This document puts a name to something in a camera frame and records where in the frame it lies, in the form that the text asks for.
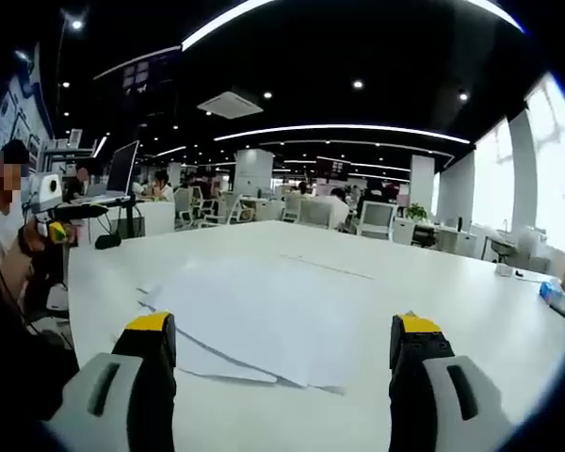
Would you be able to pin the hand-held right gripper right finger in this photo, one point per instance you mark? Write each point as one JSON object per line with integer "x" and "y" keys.
{"x": 419, "y": 386}

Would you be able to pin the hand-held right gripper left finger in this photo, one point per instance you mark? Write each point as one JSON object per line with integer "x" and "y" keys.
{"x": 141, "y": 386}

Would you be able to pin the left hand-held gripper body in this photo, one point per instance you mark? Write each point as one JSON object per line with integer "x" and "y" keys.
{"x": 44, "y": 193}

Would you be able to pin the white printing papers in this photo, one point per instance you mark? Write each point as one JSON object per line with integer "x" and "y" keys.
{"x": 263, "y": 320}

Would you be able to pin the person's left hand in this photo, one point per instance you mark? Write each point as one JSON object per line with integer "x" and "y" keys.
{"x": 42, "y": 242}

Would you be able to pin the black wristband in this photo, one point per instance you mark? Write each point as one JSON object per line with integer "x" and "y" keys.
{"x": 22, "y": 240}

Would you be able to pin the white standing desk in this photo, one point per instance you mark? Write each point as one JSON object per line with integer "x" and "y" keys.
{"x": 94, "y": 207}

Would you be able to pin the white storage shelf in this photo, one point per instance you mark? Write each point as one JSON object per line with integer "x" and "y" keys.
{"x": 70, "y": 150}

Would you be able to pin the black bag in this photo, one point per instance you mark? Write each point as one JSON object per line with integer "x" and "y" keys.
{"x": 108, "y": 241}

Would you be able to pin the white desktop monitor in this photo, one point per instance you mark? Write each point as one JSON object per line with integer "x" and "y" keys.
{"x": 122, "y": 167}

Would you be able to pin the small white box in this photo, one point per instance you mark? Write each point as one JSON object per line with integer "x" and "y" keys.
{"x": 504, "y": 270}

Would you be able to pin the blue tissue pack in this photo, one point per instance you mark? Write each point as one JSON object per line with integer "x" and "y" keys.
{"x": 552, "y": 291}

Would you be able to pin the group of white office chairs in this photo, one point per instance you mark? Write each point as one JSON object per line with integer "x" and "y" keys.
{"x": 376, "y": 219}

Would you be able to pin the green potted plant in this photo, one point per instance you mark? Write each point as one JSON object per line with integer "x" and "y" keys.
{"x": 416, "y": 213}

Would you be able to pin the ceiling air conditioner vent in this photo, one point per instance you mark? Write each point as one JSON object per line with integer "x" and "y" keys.
{"x": 230, "y": 104}

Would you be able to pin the small hanging display screen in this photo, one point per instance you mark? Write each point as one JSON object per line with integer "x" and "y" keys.
{"x": 333, "y": 167}

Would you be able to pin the long ceiling light strip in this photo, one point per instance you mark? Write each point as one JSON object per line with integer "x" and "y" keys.
{"x": 216, "y": 26}
{"x": 339, "y": 127}

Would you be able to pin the large bright window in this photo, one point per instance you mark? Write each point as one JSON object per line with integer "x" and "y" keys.
{"x": 560, "y": 155}

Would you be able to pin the blue white wall poster board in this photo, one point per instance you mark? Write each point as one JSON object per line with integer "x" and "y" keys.
{"x": 9, "y": 122}

